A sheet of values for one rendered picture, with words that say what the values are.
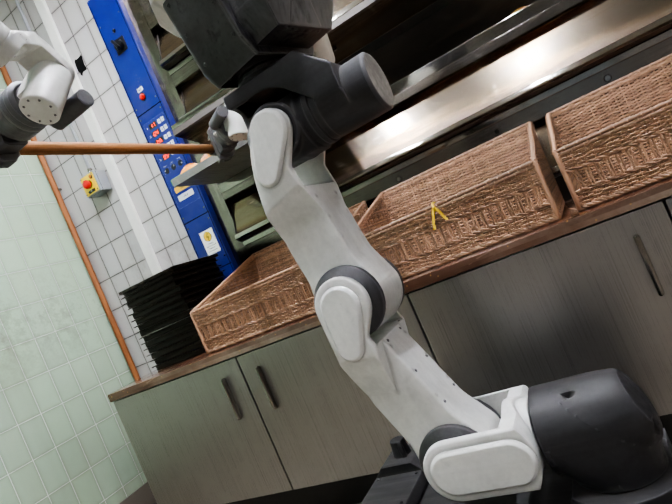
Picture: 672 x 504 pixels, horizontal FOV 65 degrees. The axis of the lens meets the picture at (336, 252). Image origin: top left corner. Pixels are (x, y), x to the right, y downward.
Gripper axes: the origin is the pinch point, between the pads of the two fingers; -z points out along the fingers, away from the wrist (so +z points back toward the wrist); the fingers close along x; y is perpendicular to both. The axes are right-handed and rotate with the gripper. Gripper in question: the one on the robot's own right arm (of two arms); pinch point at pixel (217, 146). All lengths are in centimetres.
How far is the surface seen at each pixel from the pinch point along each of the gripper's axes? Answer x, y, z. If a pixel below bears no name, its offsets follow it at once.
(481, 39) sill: -4, -78, 48
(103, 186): 24, 22, -90
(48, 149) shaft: -1, 51, 34
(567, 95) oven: -32, -87, 61
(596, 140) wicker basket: -48, -46, 89
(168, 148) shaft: -0.3, 19.2, 12.3
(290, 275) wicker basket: -48, 3, 18
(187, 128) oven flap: 20.1, -5.1, -33.3
